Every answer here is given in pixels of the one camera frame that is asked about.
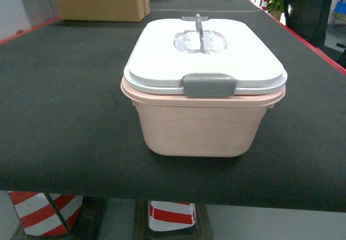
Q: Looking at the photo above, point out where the white lid grey handle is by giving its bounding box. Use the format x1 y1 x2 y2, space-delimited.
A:
124 19 288 95

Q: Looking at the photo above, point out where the pink plastic storage box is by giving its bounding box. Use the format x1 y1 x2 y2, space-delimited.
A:
121 79 285 157

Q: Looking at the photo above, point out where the brown cardboard box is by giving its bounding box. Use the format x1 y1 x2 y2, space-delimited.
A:
57 0 150 22

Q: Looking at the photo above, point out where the right striped traffic cone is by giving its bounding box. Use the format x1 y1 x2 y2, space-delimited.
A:
134 201 213 239

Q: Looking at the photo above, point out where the striped traffic cone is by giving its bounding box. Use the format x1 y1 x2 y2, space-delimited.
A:
8 191 105 240
261 0 268 11
134 201 213 239

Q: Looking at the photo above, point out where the far striped traffic cone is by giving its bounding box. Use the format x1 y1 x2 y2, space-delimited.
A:
261 0 268 11

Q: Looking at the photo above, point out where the black office chair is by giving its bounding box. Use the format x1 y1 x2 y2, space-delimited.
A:
283 0 332 53

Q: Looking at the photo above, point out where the left striped traffic cone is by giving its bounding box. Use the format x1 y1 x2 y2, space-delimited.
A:
8 191 105 240

